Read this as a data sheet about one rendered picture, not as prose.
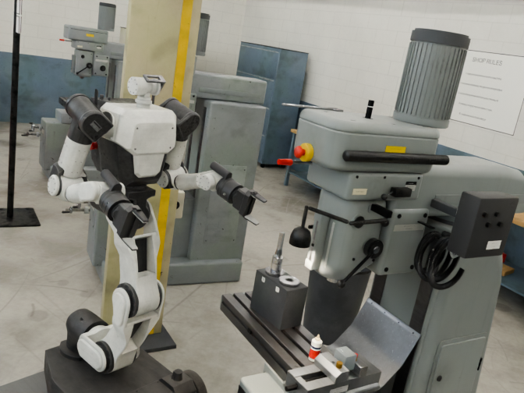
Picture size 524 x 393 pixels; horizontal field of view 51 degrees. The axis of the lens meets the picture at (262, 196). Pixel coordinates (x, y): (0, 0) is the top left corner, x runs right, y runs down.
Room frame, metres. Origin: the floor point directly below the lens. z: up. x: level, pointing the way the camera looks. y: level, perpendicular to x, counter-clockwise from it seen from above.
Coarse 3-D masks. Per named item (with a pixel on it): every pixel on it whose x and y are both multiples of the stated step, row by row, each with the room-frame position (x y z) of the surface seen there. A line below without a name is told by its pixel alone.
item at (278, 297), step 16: (256, 272) 2.23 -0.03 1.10; (272, 272) 2.20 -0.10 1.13; (256, 288) 2.22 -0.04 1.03; (272, 288) 2.14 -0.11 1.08; (288, 288) 2.10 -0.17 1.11; (304, 288) 2.13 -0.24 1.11; (256, 304) 2.21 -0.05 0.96; (272, 304) 2.12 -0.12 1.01; (288, 304) 2.08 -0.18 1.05; (304, 304) 2.14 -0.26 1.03; (272, 320) 2.11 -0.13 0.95; (288, 320) 2.09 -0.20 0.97
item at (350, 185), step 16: (320, 176) 1.83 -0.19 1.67; (336, 176) 1.76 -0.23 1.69; (352, 176) 1.71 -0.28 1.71; (368, 176) 1.74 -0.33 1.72; (384, 176) 1.78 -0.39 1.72; (400, 176) 1.82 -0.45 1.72; (416, 176) 1.86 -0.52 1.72; (336, 192) 1.75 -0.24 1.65; (352, 192) 1.71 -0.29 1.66; (368, 192) 1.75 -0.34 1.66; (384, 192) 1.79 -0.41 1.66; (416, 192) 1.87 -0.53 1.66
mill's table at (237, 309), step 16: (224, 304) 2.30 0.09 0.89; (240, 304) 2.24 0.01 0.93; (240, 320) 2.17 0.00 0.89; (256, 320) 2.12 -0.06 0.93; (256, 336) 2.05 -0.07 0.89; (272, 336) 2.05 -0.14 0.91; (288, 336) 2.05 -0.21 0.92; (304, 336) 2.06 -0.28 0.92; (272, 352) 1.92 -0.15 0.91; (288, 352) 1.94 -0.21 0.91; (304, 352) 1.95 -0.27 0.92; (320, 352) 1.96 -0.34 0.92; (272, 368) 1.90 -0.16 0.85; (288, 368) 1.82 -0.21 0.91
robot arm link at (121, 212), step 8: (104, 200) 1.67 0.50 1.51; (112, 200) 1.65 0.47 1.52; (120, 200) 1.66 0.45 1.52; (128, 200) 1.68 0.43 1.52; (104, 208) 1.65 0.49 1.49; (112, 208) 1.65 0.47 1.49; (120, 208) 1.63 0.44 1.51; (128, 208) 1.61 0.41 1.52; (112, 216) 1.64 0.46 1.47; (120, 216) 1.62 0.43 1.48; (128, 216) 1.60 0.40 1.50; (112, 224) 1.64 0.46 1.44; (120, 224) 1.61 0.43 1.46; (128, 224) 1.61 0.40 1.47; (136, 224) 1.63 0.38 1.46; (120, 232) 1.60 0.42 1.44; (128, 232) 1.63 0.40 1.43
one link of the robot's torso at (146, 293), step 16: (144, 240) 2.05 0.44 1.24; (128, 256) 1.97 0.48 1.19; (144, 256) 2.05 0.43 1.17; (128, 272) 1.98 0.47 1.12; (144, 272) 2.02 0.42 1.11; (128, 288) 1.95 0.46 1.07; (144, 288) 1.96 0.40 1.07; (160, 288) 2.02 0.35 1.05; (144, 304) 1.94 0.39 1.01; (160, 304) 2.01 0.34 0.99
